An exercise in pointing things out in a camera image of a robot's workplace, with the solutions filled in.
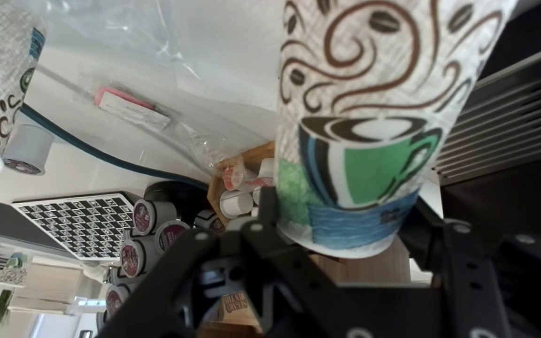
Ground pink packet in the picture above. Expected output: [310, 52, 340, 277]
[92, 84, 175, 133]

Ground black power cable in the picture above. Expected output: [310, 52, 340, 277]
[19, 101, 212, 185]

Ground grey coffee pod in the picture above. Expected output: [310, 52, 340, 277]
[0, 119, 56, 176]

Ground tray of creamer cups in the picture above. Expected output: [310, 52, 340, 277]
[205, 140, 282, 230]

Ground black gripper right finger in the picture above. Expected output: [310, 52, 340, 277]
[398, 196, 541, 338]

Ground clear plastic bag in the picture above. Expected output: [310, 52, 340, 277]
[6, 0, 285, 183]

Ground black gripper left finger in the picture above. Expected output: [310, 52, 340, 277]
[98, 185, 347, 338]

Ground black white patterned mat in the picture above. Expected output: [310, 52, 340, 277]
[11, 191, 135, 262]

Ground black silver coffee machine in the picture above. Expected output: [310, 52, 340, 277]
[436, 0, 541, 251]

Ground patterned paper coffee cup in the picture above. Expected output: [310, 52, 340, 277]
[0, 0, 49, 178]
[274, 0, 520, 260]

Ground coffee pods in rack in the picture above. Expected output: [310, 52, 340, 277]
[98, 180, 222, 326]

